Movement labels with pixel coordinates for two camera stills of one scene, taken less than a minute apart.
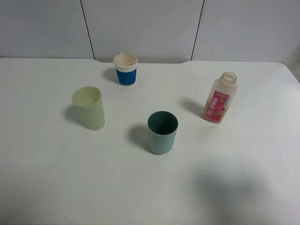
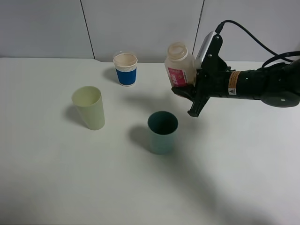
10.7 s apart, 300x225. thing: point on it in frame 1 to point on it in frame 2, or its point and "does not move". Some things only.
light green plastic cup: x=89 y=102 does not move
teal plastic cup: x=162 y=126 does not move
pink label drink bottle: x=222 y=93 to x=181 y=66
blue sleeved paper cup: x=126 y=65 does not move
